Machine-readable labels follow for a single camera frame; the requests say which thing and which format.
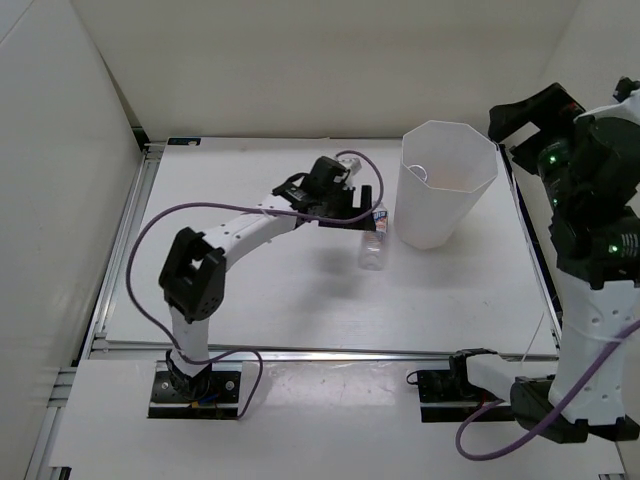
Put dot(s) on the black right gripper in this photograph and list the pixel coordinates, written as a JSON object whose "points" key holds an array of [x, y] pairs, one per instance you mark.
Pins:
{"points": [[550, 108]]}

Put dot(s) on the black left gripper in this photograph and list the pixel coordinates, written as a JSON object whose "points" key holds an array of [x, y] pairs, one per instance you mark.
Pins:
{"points": [[363, 223]]}

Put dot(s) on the clear bottle red-blue label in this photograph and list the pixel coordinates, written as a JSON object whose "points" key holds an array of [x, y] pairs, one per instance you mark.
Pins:
{"points": [[373, 245]]}

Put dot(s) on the clear unlabelled plastic bottle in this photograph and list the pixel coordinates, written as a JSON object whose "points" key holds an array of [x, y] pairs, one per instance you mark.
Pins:
{"points": [[419, 171]]}

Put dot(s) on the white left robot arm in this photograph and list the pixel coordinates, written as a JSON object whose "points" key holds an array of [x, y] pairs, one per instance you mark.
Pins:
{"points": [[193, 277]]}

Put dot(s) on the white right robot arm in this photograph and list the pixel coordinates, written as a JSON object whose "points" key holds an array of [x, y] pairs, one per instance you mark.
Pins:
{"points": [[583, 396]]}

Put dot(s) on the white octagonal plastic bin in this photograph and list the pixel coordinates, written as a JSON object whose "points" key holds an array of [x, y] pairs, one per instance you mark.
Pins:
{"points": [[461, 164]]}

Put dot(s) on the blue label sticker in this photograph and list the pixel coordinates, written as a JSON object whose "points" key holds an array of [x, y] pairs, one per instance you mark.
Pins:
{"points": [[184, 141]]}

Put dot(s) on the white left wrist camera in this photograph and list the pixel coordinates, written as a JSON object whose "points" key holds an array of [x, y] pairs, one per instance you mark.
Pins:
{"points": [[352, 165]]}

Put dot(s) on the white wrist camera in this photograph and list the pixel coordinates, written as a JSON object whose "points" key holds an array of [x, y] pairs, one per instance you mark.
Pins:
{"points": [[626, 103], [352, 165]]}

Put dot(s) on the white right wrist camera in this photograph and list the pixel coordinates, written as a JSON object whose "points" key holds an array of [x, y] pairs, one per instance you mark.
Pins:
{"points": [[626, 103]]}

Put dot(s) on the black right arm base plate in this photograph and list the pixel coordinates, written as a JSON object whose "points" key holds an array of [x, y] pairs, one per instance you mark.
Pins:
{"points": [[442, 400]]}

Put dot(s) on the aluminium left frame rail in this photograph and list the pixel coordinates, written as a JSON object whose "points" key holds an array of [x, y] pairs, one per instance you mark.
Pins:
{"points": [[131, 218]]}

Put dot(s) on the aluminium frame rail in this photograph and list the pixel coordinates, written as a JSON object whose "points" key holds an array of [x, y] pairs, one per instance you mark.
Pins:
{"points": [[105, 350], [131, 218]]}

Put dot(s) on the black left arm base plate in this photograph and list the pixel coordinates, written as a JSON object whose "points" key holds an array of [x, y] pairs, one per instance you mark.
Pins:
{"points": [[216, 399]]}

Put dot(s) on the aluminium front frame rail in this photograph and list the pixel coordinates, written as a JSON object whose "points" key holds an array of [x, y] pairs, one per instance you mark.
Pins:
{"points": [[105, 350]]}

